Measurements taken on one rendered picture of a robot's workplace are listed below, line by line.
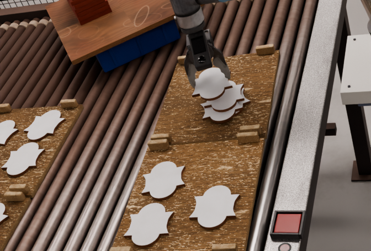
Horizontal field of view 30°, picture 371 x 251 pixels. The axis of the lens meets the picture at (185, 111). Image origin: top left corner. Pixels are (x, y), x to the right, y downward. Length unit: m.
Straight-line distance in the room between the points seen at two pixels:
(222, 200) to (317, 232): 1.17
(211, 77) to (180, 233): 0.54
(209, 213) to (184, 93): 0.55
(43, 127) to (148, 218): 0.63
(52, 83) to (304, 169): 1.09
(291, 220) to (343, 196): 1.33
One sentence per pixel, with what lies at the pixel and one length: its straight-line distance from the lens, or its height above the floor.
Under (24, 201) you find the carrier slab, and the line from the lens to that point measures 2.07.
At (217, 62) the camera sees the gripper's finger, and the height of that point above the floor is 1.08.
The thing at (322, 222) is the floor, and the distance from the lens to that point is 2.93.
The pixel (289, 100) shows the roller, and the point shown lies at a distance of 2.05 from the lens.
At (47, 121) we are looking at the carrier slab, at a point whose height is 0.95.
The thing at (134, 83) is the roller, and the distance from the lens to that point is 2.35.
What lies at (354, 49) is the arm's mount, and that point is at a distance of 2.19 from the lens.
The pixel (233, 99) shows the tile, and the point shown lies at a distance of 2.04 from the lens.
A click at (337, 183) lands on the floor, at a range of 3.07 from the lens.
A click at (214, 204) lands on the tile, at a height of 0.95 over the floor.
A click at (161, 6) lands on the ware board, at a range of 2.48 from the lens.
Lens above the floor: 2.17
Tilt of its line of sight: 36 degrees down
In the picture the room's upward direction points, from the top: 21 degrees counter-clockwise
